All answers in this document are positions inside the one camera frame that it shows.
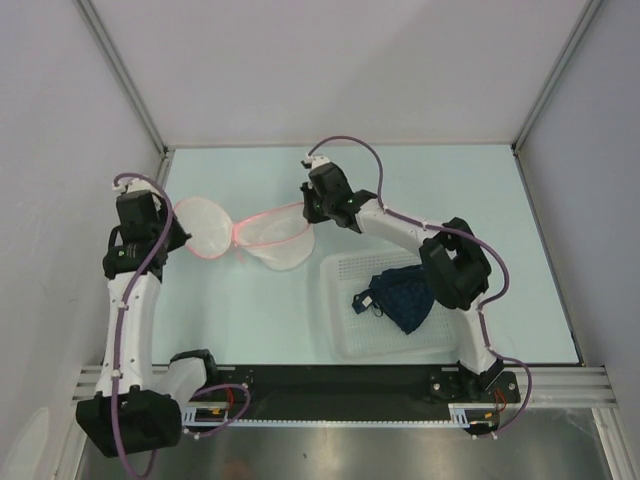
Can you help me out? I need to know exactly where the dark blue lace bra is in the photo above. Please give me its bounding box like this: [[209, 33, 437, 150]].
[[351, 265, 435, 335]]

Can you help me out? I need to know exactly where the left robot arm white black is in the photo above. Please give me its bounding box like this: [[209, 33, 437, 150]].
[[76, 188, 221, 458]]

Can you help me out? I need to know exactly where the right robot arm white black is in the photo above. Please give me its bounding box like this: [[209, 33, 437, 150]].
[[301, 156, 504, 401]]

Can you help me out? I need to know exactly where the white perforated plastic tray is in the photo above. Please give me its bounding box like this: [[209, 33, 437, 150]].
[[320, 249, 457, 361]]

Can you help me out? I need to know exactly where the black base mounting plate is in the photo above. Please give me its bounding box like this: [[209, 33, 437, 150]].
[[191, 365, 521, 422]]

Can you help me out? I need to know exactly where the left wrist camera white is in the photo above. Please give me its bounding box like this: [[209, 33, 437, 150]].
[[112, 178, 148, 195]]

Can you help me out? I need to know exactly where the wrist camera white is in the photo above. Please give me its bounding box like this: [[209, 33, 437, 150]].
[[112, 178, 148, 195], [301, 155, 332, 173]]

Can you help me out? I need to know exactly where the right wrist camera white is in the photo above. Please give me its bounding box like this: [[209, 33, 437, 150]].
[[301, 155, 332, 173]]

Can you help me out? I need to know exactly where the white slotted cable duct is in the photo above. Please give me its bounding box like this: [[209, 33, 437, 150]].
[[182, 402, 501, 429]]

